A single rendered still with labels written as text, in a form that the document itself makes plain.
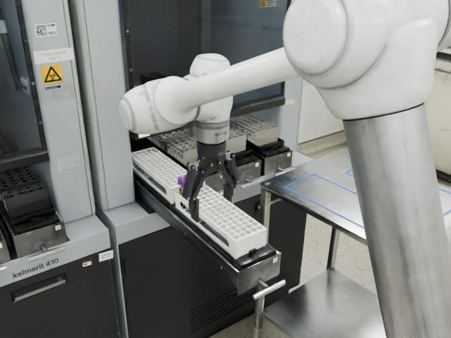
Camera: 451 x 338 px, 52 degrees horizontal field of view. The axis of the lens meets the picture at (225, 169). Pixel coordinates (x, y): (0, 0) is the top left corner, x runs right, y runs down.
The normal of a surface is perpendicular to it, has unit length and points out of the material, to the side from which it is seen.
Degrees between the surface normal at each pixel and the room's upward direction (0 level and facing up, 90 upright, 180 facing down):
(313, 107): 90
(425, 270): 72
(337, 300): 0
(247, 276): 90
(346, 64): 111
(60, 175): 90
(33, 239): 90
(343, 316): 0
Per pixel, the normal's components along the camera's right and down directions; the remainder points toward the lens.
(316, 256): 0.01, -0.89
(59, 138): 0.58, 0.37
